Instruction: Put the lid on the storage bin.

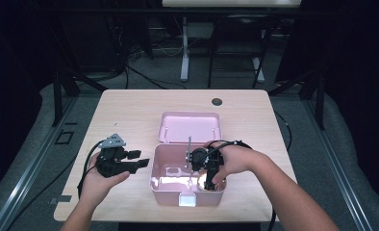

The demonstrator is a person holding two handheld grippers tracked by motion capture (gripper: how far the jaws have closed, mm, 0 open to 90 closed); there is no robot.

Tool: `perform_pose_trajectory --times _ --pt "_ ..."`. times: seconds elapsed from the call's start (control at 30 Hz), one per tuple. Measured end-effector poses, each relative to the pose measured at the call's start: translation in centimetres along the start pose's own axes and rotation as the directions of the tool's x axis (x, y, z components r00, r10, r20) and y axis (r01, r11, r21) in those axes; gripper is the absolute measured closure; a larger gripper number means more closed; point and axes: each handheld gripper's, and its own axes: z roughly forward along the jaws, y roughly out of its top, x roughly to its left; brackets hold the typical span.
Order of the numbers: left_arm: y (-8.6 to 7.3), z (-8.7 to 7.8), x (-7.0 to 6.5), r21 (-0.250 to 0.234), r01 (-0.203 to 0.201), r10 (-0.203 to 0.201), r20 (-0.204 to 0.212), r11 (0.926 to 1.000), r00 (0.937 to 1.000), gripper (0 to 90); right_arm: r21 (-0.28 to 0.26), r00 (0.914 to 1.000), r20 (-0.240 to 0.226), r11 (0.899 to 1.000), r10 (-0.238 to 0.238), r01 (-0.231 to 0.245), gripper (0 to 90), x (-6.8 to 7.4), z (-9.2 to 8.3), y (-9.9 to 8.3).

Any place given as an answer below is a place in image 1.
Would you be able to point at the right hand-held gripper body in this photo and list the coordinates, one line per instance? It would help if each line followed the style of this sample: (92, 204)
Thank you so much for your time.
(200, 159)

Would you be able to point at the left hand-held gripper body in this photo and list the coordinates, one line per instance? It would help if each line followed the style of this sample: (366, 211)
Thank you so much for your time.
(110, 160)

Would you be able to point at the person's left hand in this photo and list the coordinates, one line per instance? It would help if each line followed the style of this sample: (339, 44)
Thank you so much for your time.
(93, 187)

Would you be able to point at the person's right hand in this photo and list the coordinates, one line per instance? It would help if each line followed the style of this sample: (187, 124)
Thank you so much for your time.
(239, 159)

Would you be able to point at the grey tape piece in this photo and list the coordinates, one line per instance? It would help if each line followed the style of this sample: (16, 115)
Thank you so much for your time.
(61, 199)

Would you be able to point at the black metal stand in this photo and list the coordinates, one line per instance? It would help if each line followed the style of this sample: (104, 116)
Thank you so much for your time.
(321, 102)
(57, 96)

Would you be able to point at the white-legged desk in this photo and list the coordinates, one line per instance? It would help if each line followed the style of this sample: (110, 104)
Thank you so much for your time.
(184, 57)

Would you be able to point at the black chair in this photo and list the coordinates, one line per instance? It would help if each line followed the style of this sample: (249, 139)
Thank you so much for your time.
(242, 35)

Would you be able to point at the aluminium floor rail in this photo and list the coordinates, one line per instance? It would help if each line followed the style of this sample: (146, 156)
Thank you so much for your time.
(33, 160)
(335, 160)

